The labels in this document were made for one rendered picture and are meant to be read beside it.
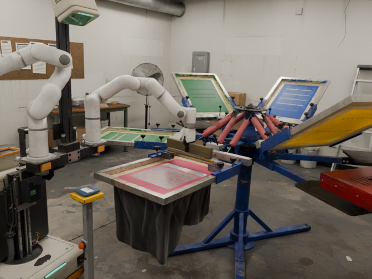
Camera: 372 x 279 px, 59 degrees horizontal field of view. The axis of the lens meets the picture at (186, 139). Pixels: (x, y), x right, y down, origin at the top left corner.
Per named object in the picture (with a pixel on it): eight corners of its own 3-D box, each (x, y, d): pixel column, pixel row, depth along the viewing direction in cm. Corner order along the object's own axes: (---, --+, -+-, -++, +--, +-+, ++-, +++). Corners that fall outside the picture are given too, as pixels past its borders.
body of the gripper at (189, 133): (190, 123, 231) (189, 139, 233) (180, 125, 223) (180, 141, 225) (198, 125, 226) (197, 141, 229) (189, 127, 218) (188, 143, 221)
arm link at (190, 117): (174, 107, 217) (173, 105, 226) (174, 123, 219) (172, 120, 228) (197, 108, 219) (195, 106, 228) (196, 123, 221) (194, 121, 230)
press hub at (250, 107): (247, 258, 294) (261, 107, 263) (210, 242, 317) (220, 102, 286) (265, 241, 324) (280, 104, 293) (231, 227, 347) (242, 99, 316)
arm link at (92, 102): (83, 119, 209) (82, 94, 206) (87, 116, 222) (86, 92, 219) (99, 119, 211) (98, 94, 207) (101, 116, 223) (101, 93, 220)
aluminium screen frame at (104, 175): (164, 205, 170) (164, 199, 169) (93, 177, 204) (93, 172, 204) (239, 171, 230) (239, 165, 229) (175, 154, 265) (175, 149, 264)
